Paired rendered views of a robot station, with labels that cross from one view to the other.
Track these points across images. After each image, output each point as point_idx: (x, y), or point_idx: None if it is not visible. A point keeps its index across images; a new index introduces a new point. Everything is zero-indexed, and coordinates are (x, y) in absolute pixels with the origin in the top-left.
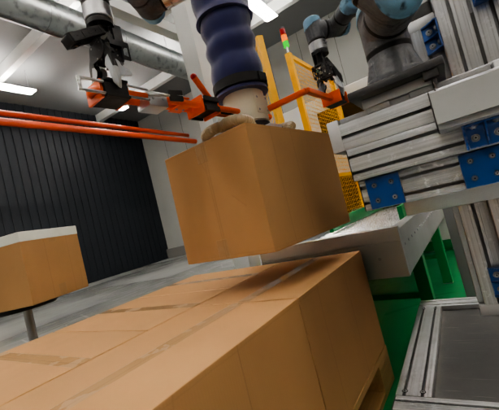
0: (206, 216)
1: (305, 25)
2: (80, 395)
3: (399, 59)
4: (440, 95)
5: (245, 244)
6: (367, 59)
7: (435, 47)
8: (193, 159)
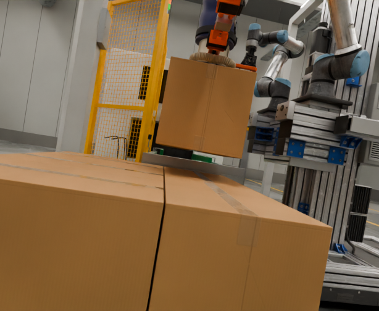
0: (194, 115)
1: (252, 26)
2: (236, 205)
3: (332, 91)
4: (356, 120)
5: (220, 146)
6: (316, 81)
7: None
8: (202, 70)
